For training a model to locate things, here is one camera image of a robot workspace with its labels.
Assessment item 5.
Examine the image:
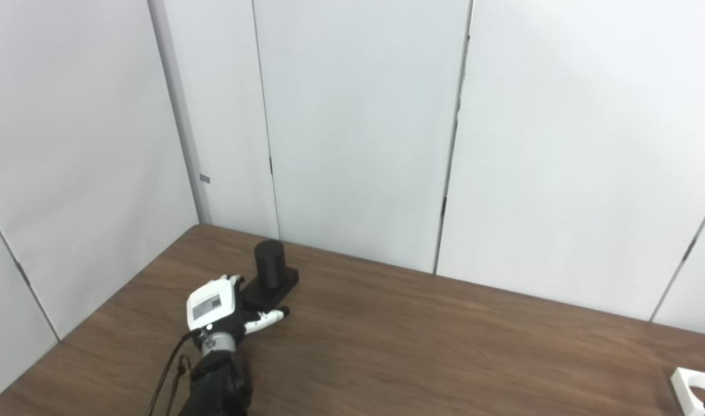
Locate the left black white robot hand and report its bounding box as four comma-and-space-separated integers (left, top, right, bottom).
186, 274, 290, 349

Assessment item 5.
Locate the white square piece with hole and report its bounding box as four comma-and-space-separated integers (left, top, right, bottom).
670, 367, 705, 416

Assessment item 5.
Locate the black peg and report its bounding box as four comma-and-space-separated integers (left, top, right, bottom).
237, 240, 300, 311

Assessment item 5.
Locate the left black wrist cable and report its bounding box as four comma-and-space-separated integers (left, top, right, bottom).
147, 329, 202, 416

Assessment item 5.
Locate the grey wall corner post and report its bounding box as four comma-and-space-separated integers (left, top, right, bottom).
147, 0, 212, 226

